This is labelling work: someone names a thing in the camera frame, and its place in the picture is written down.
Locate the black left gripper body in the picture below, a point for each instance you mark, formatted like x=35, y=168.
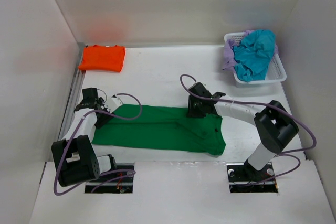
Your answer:
x=103, y=118

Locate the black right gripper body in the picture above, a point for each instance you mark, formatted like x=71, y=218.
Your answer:
x=195, y=108

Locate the green t shirt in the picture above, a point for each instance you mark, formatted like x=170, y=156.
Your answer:
x=163, y=128

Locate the orange t shirt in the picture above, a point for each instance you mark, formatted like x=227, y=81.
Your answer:
x=105, y=58

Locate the teal t shirt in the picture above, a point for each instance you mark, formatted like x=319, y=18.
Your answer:
x=254, y=54

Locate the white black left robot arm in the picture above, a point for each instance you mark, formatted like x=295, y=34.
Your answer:
x=74, y=153

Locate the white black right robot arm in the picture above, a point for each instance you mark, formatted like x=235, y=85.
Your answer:
x=275, y=131

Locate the lilac t shirt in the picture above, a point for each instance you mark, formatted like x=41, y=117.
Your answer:
x=228, y=55

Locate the white plastic basket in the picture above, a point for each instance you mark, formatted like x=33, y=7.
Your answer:
x=276, y=72

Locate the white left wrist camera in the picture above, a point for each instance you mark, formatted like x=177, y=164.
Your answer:
x=113, y=103

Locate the aluminium frame rail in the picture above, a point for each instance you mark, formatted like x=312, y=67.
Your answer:
x=73, y=95

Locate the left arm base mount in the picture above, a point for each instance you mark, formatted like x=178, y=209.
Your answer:
x=116, y=183

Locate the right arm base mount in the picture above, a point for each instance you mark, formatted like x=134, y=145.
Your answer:
x=244, y=179

